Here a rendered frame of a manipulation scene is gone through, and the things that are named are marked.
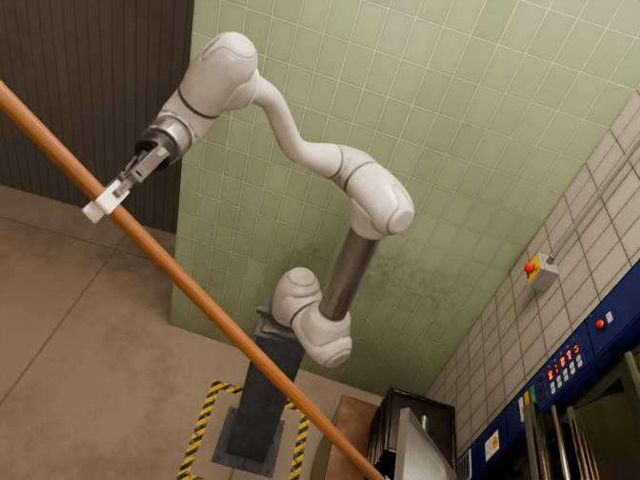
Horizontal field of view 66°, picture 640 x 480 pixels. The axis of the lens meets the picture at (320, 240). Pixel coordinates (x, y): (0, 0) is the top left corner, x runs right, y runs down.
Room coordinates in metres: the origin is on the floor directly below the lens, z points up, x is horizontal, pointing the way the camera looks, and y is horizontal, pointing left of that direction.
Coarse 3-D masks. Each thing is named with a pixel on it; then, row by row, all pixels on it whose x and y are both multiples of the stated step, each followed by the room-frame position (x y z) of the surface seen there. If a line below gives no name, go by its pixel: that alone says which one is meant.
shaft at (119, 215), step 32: (0, 96) 0.62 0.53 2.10; (32, 128) 0.62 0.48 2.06; (64, 160) 0.62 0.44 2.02; (96, 192) 0.62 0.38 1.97; (128, 224) 0.62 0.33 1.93; (160, 256) 0.62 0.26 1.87; (192, 288) 0.62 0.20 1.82; (224, 320) 0.62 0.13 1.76; (256, 352) 0.62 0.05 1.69; (288, 384) 0.62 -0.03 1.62; (320, 416) 0.62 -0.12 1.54; (352, 448) 0.62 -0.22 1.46
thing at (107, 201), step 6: (114, 186) 0.65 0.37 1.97; (108, 192) 0.63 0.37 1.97; (126, 192) 0.66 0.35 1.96; (102, 198) 0.61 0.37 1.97; (108, 198) 0.62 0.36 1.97; (114, 198) 0.63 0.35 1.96; (120, 198) 0.64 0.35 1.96; (96, 204) 0.60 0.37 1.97; (102, 204) 0.60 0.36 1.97; (108, 204) 0.61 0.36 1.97; (114, 204) 0.62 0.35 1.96; (108, 210) 0.60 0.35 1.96
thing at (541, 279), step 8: (536, 256) 1.58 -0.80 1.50; (544, 256) 1.58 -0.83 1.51; (536, 264) 1.54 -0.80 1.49; (544, 264) 1.53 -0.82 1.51; (552, 264) 1.55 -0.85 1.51; (528, 272) 1.56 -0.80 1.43; (536, 272) 1.51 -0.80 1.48; (544, 272) 1.50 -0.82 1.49; (552, 272) 1.50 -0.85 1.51; (528, 280) 1.52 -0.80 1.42; (536, 280) 1.50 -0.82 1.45; (544, 280) 1.50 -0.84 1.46; (552, 280) 1.50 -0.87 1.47; (536, 288) 1.50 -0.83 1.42; (544, 288) 1.50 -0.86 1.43
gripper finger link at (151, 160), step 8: (160, 144) 0.76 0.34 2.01; (152, 152) 0.74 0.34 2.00; (168, 152) 0.76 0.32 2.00; (144, 160) 0.71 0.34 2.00; (152, 160) 0.73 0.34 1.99; (160, 160) 0.74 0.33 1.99; (136, 168) 0.69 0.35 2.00; (144, 168) 0.70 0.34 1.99; (152, 168) 0.71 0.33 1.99; (144, 176) 0.69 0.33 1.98
